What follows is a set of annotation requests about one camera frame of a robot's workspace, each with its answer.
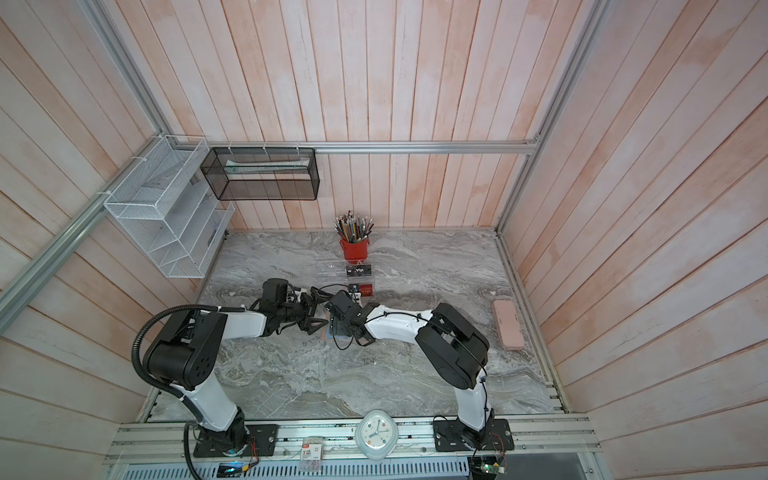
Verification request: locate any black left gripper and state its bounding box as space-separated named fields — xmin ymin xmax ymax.
xmin=277 ymin=286 xmax=336 ymax=335

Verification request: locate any pink card holder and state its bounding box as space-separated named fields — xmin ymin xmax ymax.
xmin=325 ymin=319 xmax=355 ymax=346

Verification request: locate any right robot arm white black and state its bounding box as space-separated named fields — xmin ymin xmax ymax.
xmin=326 ymin=291 xmax=492 ymax=434

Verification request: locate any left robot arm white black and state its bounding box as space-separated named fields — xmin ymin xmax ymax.
xmin=131 ymin=278 xmax=330 ymax=432

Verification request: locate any clear acrylic organizer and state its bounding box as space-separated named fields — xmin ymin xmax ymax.
xmin=317 ymin=259 xmax=375 ymax=291

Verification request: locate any red pencil cup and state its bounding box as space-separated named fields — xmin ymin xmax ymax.
xmin=339 ymin=238 xmax=370 ymax=263

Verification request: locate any bundle of coloured pencils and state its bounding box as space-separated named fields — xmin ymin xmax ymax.
xmin=335 ymin=210 xmax=374 ymax=244

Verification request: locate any white analog clock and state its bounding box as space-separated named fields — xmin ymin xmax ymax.
xmin=354 ymin=410 xmax=399 ymax=461

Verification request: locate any small red white box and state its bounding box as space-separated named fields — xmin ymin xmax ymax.
xmin=299 ymin=436 xmax=325 ymax=473

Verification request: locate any pink case on table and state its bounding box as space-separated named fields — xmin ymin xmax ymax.
xmin=492 ymin=299 xmax=525 ymax=351

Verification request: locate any left blue circuit board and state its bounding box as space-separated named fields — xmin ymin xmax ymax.
xmin=216 ymin=462 xmax=250 ymax=479

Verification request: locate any green circuit board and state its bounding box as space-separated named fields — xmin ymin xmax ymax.
xmin=468 ymin=456 xmax=506 ymax=480

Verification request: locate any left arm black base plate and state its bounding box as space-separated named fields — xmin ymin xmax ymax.
xmin=193 ymin=424 xmax=278 ymax=458

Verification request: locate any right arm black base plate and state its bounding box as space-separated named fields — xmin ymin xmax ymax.
xmin=432 ymin=418 xmax=515 ymax=452

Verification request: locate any black wire mesh basket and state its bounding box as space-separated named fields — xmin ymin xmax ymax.
xmin=201 ymin=146 xmax=320 ymax=201

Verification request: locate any black corrugated cable hose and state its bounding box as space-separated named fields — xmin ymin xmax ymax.
xmin=130 ymin=304 xmax=247 ymax=480

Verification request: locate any white wire mesh shelf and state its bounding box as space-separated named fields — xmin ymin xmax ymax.
xmin=104 ymin=135 xmax=234 ymax=279

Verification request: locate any aluminium frame rail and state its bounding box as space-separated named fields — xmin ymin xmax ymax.
xmin=167 ymin=140 xmax=538 ymax=156

